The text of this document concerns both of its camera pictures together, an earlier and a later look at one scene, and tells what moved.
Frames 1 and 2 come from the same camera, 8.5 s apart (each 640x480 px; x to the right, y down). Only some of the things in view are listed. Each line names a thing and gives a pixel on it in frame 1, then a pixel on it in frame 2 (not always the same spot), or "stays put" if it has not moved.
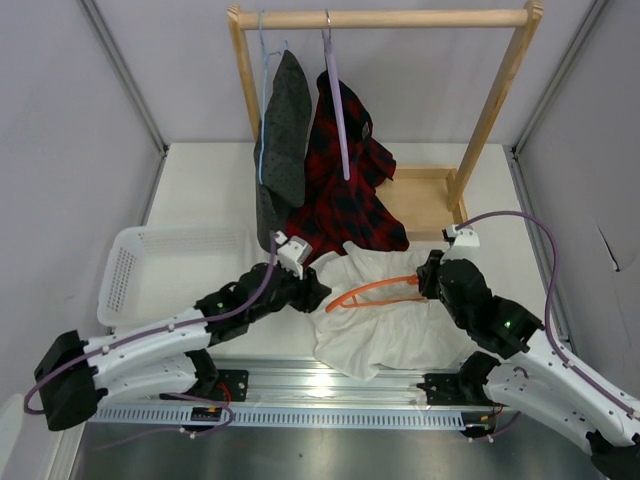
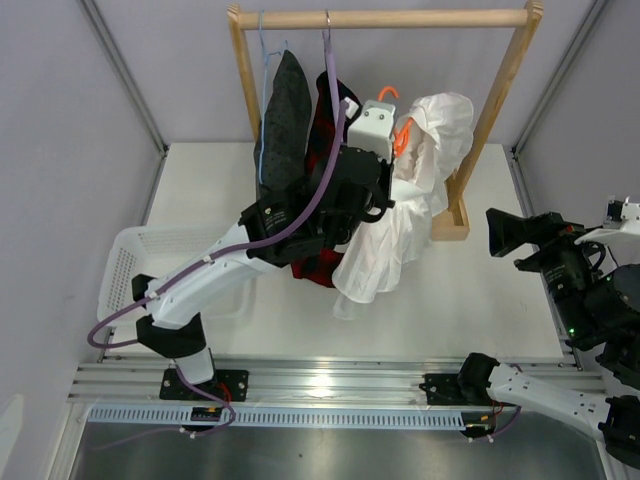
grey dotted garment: x=281 y=148 stays put
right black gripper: x=426 y=274 → x=547 y=230
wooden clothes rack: x=430 y=200 stays put
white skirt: x=376 y=322 → x=433 y=136
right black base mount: x=464 y=388 stays put
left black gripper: x=310 y=291 → x=384 y=198
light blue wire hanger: x=265 y=60 stays put
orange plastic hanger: x=350 y=299 → x=402 y=140
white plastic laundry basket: x=156 y=271 stays put
